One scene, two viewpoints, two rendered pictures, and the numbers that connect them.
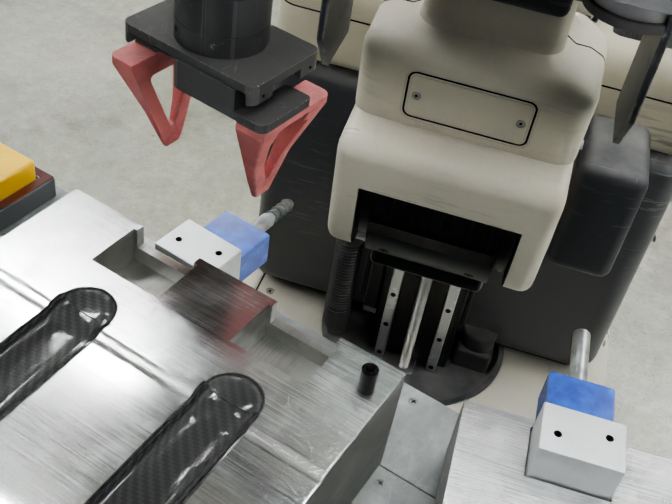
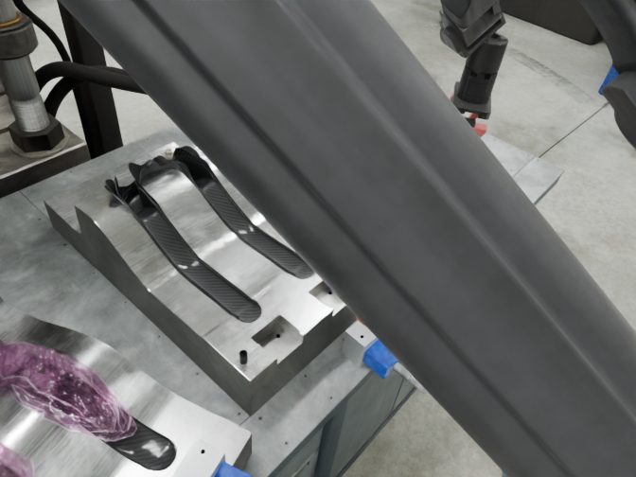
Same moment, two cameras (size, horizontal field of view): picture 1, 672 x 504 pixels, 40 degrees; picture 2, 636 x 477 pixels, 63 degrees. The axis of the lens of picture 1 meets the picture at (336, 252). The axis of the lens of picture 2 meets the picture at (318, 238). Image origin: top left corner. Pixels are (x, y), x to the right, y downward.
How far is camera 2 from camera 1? 0.62 m
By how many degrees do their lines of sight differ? 70
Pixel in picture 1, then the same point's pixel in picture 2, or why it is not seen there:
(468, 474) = (206, 419)
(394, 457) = (252, 424)
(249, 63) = not seen: hidden behind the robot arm
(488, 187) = not seen: outside the picture
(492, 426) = (231, 441)
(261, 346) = (291, 341)
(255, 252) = (376, 363)
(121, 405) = (253, 279)
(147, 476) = (221, 287)
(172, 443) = (234, 294)
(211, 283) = (315, 311)
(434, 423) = (270, 450)
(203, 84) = not seen: hidden behind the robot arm
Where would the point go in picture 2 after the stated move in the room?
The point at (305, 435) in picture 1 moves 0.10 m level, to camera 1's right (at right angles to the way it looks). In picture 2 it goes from (223, 333) to (187, 401)
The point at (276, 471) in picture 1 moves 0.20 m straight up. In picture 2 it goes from (209, 323) to (198, 206)
